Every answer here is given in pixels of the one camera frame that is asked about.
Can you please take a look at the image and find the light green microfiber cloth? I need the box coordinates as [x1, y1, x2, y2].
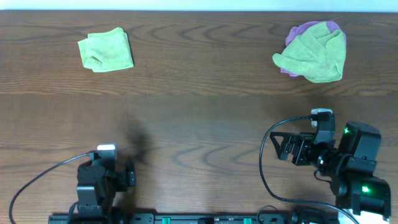
[78, 27, 134, 73]

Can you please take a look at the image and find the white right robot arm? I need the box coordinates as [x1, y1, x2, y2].
[264, 116, 391, 223]

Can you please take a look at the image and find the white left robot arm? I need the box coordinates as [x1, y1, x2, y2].
[76, 150, 136, 223]

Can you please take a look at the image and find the olive green folded cloth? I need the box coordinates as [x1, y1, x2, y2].
[272, 22, 347, 84]

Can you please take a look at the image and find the purple cloth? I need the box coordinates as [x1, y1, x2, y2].
[280, 21, 344, 77]

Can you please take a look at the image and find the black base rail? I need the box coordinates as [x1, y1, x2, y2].
[48, 207, 339, 224]

